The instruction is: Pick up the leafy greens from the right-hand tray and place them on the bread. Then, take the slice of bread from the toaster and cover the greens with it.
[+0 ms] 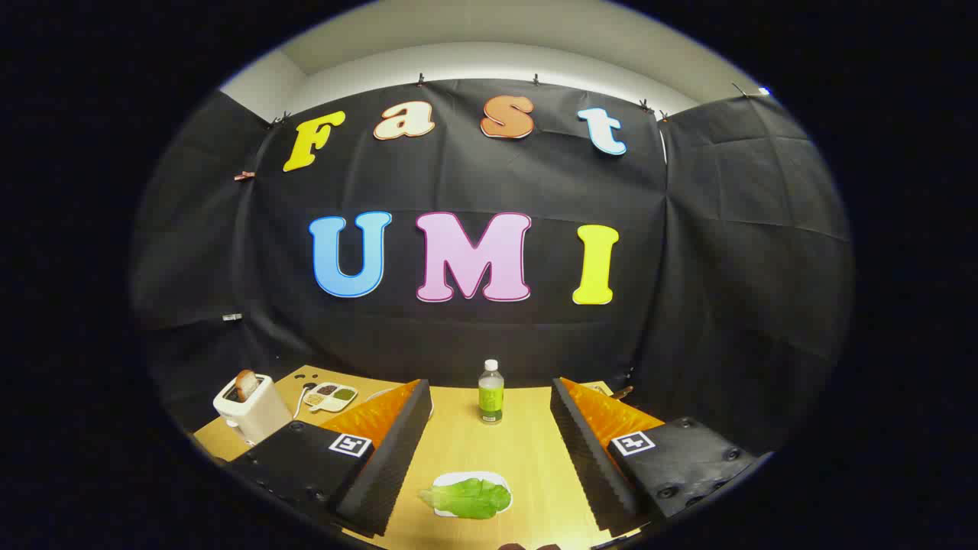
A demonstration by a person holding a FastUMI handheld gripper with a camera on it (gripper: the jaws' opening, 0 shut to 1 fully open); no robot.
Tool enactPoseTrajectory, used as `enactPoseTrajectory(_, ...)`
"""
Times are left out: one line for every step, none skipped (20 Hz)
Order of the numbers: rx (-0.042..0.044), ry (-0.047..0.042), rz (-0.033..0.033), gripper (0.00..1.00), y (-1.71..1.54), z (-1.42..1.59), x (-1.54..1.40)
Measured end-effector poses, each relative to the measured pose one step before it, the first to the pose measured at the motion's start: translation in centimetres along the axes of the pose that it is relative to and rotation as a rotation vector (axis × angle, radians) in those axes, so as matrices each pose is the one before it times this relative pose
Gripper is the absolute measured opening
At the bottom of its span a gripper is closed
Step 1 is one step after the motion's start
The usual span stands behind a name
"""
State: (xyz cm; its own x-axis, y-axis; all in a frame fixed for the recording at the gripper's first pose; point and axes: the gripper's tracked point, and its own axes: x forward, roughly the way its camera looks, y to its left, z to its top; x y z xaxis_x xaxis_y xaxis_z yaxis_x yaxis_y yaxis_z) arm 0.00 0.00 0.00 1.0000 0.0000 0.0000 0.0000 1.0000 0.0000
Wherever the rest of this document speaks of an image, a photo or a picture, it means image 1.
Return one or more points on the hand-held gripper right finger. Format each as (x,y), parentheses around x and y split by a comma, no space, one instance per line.
(592,466)

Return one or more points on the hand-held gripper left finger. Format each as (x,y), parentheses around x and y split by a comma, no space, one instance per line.
(390,473)

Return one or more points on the green lettuce leaf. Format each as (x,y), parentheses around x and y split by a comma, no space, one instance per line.
(470,498)

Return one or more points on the toasted bread slice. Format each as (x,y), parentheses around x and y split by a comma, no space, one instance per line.
(246,386)

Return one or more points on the small white oval plate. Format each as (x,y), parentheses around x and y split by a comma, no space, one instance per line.
(466,476)

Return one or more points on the white divided dish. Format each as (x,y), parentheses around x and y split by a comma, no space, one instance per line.
(330,406)

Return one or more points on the green label plastic bottle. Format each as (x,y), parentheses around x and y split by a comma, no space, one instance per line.
(490,401)

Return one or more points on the white toaster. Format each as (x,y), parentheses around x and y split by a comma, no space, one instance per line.
(263,418)

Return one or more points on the black backdrop cloth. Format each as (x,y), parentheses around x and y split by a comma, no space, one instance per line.
(458,176)

